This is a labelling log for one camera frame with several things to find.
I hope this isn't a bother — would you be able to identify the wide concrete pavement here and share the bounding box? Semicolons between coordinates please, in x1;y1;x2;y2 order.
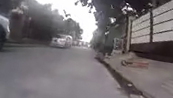
97;47;173;98

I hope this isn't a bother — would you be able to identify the large overhanging tree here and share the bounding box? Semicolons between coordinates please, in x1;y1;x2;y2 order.
59;0;173;70

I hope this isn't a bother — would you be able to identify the brown flat object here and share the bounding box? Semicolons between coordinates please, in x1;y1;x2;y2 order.
119;56;150;70

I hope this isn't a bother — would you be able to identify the grey concrete road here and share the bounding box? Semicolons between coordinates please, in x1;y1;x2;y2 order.
0;33;173;98

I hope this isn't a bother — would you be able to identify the trees and hedge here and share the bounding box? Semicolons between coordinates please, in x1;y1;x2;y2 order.
0;0;91;53

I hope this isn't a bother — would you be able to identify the white panelled wall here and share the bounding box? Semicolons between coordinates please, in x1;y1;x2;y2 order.
120;0;173;63

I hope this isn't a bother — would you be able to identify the dark roadside gutter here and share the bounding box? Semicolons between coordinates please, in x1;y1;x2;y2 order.
89;56;173;98

